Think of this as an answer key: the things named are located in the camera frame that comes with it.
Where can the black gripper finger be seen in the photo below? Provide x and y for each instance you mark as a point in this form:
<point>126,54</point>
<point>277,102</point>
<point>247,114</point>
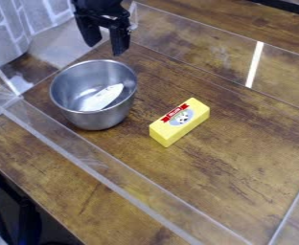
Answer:
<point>89,30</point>
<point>120,38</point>

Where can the clear acrylic enclosure wall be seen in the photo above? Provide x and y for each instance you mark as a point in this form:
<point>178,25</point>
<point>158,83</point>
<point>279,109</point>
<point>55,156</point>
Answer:
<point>223,186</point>

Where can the white brick pattern curtain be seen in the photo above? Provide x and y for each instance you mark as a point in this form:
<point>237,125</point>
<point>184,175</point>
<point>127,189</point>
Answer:
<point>39,27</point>

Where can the silver metal pot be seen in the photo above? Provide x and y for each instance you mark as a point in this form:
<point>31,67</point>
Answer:
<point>93,74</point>

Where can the yellow butter block toy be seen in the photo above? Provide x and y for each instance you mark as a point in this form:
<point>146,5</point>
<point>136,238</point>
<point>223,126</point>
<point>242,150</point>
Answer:
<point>176,123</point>

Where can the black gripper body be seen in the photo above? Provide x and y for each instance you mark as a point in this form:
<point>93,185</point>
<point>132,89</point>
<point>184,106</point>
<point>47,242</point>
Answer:
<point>100,13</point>

